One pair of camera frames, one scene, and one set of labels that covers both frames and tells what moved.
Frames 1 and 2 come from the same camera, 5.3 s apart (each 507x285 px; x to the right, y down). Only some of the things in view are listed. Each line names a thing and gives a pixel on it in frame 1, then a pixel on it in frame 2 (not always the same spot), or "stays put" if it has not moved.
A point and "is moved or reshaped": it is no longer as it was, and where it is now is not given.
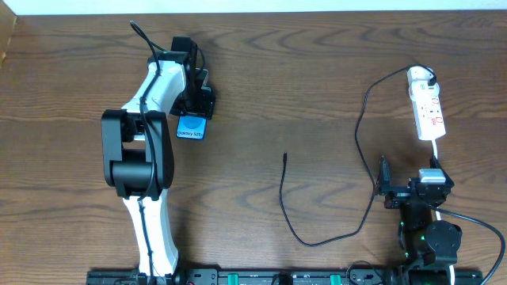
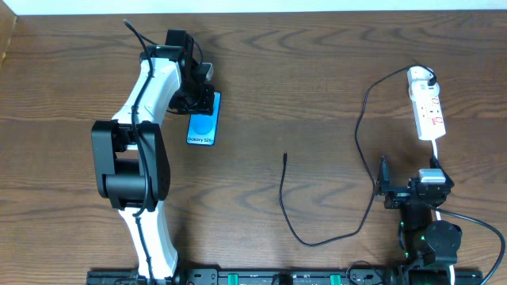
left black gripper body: [207, 101] stays put
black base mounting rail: [230, 276] stays put
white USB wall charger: [421, 90] stays put
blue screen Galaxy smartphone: [191, 127] is moved or reshaped
